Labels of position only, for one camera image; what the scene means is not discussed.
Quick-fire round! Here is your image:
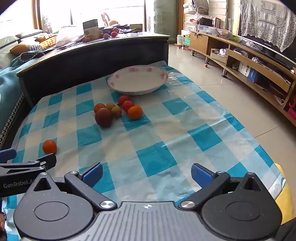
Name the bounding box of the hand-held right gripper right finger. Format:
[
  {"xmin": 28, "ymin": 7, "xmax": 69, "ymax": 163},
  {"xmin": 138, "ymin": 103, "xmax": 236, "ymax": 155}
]
[{"xmin": 178, "ymin": 163, "xmax": 266, "ymax": 211}]

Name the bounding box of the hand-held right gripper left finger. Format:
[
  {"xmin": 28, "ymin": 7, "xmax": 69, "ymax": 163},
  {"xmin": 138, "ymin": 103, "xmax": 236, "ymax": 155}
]
[{"xmin": 28, "ymin": 162, "xmax": 117, "ymax": 212}]

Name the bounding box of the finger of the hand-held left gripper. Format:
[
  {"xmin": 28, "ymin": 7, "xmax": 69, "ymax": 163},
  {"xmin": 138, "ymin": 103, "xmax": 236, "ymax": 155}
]
[
  {"xmin": 0, "ymin": 153, "xmax": 57, "ymax": 177},
  {"xmin": 0, "ymin": 148, "xmax": 17, "ymax": 163}
]

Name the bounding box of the dark purple plum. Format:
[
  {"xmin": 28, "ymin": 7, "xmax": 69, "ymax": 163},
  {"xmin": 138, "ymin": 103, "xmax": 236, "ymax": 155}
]
[{"xmin": 95, "ymin": 108, "xmax": 114, "ymax": 128}]

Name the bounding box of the white floral plate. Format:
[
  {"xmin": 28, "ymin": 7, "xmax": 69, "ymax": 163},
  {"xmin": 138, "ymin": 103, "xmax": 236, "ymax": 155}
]
[{"xmin": 107, "ymin": 65, "xmax": 169, "ymax": 95}]

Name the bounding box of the sofa with patterned trim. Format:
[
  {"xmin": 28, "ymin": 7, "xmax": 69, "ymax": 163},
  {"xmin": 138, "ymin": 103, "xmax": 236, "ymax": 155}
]
[{"xmin": 0, "ymin": 91, "xmax": 26, "ymax": 150}]

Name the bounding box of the blue checkered tablecloth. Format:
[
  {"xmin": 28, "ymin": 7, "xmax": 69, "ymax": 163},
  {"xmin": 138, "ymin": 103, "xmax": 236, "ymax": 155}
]
[{"xmin": 0, "ymin": 61, "xmax": 287, "ymax": 241}]

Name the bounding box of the teal blanket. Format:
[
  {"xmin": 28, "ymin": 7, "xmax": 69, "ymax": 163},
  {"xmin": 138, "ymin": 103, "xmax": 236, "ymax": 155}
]
[{"xmin": 0, "ymin": 54, "xmax": 28, "ymax": 126}]

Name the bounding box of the yellow cushion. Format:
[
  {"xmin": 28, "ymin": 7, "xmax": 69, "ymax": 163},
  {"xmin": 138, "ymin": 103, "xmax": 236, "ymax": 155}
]
[{"xmin": 10, "ymin": 44, "xmax": 31, "ymax": 55}]

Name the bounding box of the dark wooden table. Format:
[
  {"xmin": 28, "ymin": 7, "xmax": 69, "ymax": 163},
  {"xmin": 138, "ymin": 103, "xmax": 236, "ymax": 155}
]
[{"xmin": 16, "ymin": 32, "xmax": 171, "ymax": 109}]

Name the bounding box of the blue box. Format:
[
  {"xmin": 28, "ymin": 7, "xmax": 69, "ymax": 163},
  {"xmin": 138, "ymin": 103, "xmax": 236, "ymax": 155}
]
[{"xmin": 247, "ymin": 68, "xmax": 258, "ymax": 83}]

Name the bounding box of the grey pillow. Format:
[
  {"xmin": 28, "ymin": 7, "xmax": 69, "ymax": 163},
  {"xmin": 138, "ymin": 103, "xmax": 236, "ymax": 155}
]
[{"xmin": 0, "ymin": 35, "xmax": 21, "ymax": 49}]

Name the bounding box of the orange plastic basket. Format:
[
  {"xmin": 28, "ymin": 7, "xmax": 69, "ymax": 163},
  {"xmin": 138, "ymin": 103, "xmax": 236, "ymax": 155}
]
[{"xmin": 38, "ymin": 35, "xmax": 57, "ymax": 49}]

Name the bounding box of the wooden television cabinet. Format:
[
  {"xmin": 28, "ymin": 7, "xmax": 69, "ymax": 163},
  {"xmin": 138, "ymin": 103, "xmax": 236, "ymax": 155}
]
[{"xmin": 190, "ymin": 31, "xmax": 296, "ymax": 128}]

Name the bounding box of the white plastic bag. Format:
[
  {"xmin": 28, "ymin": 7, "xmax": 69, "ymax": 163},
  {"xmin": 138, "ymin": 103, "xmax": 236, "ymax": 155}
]
[{"xmin": 55, "ymin": 25, "xmax": 85, "ymax": 47}]

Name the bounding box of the cardboard box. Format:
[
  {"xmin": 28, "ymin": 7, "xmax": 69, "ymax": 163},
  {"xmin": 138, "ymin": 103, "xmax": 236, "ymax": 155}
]
[{"xmin": 83, "ymin": 19, "xmax": 100, "ymax": 40}]

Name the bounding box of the white shelf rack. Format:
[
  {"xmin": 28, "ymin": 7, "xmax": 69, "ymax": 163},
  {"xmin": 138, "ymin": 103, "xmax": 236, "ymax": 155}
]
[{"xmin": 182, "ymin": 10, "xmax": 200, "ymax": 50}]

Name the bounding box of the black television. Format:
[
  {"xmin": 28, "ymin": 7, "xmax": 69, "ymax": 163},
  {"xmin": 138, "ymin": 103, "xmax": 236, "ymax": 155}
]
[{"xmin": 238, "ymin": 0, "xmax": 296, "ymax": 71}]

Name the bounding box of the stack of white boxes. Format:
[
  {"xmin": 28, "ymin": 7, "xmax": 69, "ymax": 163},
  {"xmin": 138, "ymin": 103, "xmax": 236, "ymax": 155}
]
[{"xmin": 208, "ymin": 0, "xmax": 228, "ymax": 30}]

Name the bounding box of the white lace cloth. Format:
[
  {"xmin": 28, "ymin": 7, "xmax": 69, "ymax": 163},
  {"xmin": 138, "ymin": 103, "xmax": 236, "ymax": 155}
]
[{"xmin": 240, "ymin": 0, "xmax": 294, "ymax": 53}]

